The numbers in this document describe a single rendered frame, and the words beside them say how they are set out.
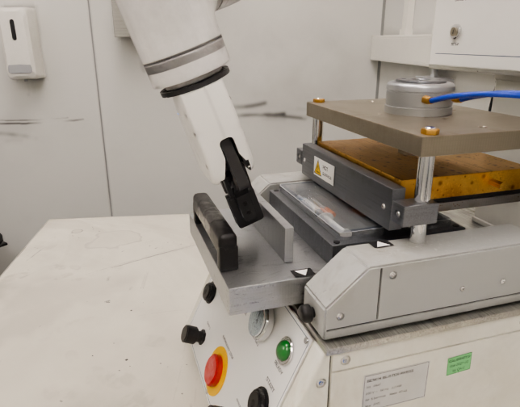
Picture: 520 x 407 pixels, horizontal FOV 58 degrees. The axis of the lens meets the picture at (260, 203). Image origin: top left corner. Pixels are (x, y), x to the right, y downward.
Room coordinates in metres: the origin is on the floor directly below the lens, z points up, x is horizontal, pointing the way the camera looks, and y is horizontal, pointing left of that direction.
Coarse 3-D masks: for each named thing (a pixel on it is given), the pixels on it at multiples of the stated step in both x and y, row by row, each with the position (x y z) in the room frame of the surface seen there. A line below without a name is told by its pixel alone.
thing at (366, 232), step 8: (280, 184) 0.62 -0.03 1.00; (288, 192) 0.62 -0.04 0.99; (296, 200) 0.56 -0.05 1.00; (304, 208) 0.54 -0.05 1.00; (312, 216) 0.51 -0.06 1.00; (320, 224) 0.49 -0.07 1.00; (328, 224) 0.48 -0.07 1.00; (336, 232) 0.46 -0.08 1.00; (352, 232) 0.45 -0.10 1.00; (360, 232) 0.46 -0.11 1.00; (368, 232) 0.46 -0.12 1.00; (376, 232) 0.46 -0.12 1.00; (344, 240) 0.45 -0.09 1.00
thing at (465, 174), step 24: (336, 144) 0.63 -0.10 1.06; (360, 144) 0.63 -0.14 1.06; (384, 168) 0.51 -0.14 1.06; (408, 168) 0.51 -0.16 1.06; (456, 168) 0.51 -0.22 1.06; (480, 168) 0.51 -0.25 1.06; (504, 168) 0.51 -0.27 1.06; (408, 192) 0.46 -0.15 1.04; (432, 192) 0.47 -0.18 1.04; (456, 192) 0.48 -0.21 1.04; (480, 192) 0.49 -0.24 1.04; (504, 192) 0.50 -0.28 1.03
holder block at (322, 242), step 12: (276, 192) 0.62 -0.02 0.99; (276, 204) 0.60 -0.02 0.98; (288, 204) 0.57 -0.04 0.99; (288, 216) 0.56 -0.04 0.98; (300, 216) 0.52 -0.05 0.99; (300, 228) 0.52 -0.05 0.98; (312, 228) 0.49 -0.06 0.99; (384, 228) 0.49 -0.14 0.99; (444, 228) 0.49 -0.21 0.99; (456, 228) 0.49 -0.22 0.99; (312, 240) 0.48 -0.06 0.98; (324, 240) 0.46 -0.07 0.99; (336, 240) 0.45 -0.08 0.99; (348, 240) 0.45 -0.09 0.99; (360, 240) 0.45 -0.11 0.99; (372, 240) 0.45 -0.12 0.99; (324, 252) 0.46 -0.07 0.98; (336, 252) 0.44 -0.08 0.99
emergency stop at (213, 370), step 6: (210, 360) 0.51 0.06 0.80; (216, 360) 0.50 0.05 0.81; (222, 360) 0.50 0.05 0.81; (210, 366) 0.50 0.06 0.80; (216, 366) 0.49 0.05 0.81; (222, 366) 0.49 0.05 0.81; (204, 372) 0.51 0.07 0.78; (210, 372) 0.50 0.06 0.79; (216, 372) 0.49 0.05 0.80; (204, 378) 0.50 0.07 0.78; (210, 378) 0.49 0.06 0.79; (216, 378) 0.48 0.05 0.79; (210, 384) 0.49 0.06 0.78; (216, 384) 0.48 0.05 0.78
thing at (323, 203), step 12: (300, 192) 0.59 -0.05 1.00; (312, 192) 0.59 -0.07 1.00; (324, 192) 0.59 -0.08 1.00; (312, 204) 0.54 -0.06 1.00; (324, 204) 0.54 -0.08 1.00; (336, 204) 0.54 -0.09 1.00; (348, 204) 0.54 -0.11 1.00; (324, 216) 0.50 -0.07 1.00; (336, 216) 0.50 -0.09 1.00; (348, 216) 0.50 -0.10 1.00; (360, 216) 0.50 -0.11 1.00; (336, 228) 0.47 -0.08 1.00; (348, 228) 0.47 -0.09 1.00; (360, 228) 0.46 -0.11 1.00; (372, 228) 0.46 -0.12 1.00
